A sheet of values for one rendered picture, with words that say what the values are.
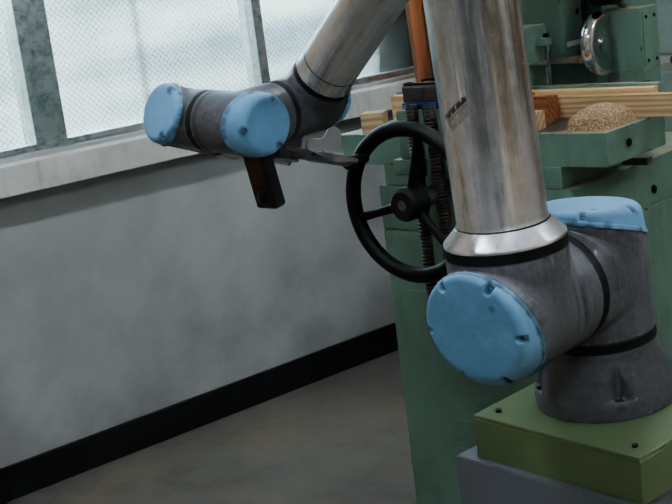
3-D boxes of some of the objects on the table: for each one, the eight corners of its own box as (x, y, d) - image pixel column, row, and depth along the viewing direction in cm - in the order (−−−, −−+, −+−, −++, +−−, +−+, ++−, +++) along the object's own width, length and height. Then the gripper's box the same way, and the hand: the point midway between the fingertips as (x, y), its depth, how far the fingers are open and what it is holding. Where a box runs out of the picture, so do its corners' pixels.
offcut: (362, 133, 247) (359, 114, 246) (367, 130, 251) (365, 111, 250) (384, 131, 246) (381, 112, 245) (389, 128, 250) (387, 109, 249)
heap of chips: (557, 132, 217) (555, 110, 216) (598, 118, 227) (596, 97, 226) (603, 132, 211) (601, 109, 210) (643, 117, 221) (642, 96, 220)
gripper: (289, 98, 188) (373, 121, 203) (200, 100, 201) (286, 122, 216) (282, 154, 188) (367, 174, 202) (194, 154, 201) (280, 172, 216)
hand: (324, 164), depth 209 cm, fingers open, 14 cm apart
